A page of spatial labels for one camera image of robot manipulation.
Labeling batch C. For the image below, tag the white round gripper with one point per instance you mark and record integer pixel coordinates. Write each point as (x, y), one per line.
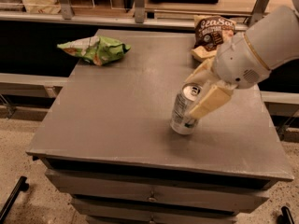
(239, 61)

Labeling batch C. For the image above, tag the silver 7up soda can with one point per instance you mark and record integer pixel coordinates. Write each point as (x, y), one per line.
(180, 122)

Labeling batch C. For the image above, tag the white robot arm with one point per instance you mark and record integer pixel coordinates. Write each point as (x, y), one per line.
(275, 39)

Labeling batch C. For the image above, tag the brown yellow chip bag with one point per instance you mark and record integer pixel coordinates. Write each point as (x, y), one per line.
(210, 33)

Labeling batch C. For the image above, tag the green rice chip bag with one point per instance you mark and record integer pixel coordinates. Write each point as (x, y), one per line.
(97, 49)

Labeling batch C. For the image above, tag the upper grey drawer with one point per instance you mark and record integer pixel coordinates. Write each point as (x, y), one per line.
(210, 197)

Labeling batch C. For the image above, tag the grey drawer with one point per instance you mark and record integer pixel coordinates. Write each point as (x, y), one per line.
(147, 213)
(210, 197)

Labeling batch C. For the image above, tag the grey drawer cabinet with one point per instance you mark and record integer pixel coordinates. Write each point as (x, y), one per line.
(115, 120)

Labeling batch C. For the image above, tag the black bar right floor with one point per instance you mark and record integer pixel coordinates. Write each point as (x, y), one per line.
(285, 217)

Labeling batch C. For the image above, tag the black bar floor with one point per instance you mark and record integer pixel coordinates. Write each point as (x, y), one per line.
(21, 185)
(285, 217)

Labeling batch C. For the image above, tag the lower grey drawer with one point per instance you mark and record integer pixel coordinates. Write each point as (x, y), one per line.
(147, 213)

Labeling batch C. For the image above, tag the grey bench left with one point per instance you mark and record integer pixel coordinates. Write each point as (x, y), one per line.
(32, 86)

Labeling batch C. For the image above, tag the black bar left floor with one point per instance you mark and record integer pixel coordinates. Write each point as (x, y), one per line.
(21, 185)

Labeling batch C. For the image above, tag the metal rail with brackets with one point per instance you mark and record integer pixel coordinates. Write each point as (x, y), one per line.
(139, 13)

